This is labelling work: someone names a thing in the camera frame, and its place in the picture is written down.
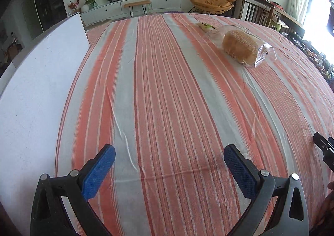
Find orange striped tablecloth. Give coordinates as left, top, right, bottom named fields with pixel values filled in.
left=55, top=12, right=334, bottom=236

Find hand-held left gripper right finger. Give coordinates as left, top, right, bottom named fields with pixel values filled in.
left=224, top=143, right=310, bottom=236

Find small yellow snack packet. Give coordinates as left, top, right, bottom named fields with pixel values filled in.
left=197, top=22, right=216, bottom=32

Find bread in clear bag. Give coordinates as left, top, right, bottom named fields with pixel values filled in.
left=209, top=25, right=277, bottom=69

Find row of small clutter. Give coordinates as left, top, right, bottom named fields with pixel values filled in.
left=295, top=33, right=334, bottom=83

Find person's right hand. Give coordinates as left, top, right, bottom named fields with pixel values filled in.
left=312, top=181, right=334, bottom=235

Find red flower arrangement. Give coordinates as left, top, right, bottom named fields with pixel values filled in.
left=68, top=0, right=80, bottom=14

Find white board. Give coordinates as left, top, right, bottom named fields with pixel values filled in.
left=0, top=12, right=90, bottom=236

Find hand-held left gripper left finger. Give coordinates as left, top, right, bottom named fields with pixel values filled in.
left=30, top=144, right=116, bottom=236

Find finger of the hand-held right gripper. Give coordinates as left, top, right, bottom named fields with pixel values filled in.
left=313, top=132, right=334, bottom=174

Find orange lounge chair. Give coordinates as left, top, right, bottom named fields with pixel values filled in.
left=189, top=0, right=240, bottom=15

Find wooden bench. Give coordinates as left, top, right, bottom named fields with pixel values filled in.
left=123, top=0, right=152, bottom=16

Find white television cabinet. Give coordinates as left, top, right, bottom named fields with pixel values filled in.
left=80, top=0, right=182, bottom=26

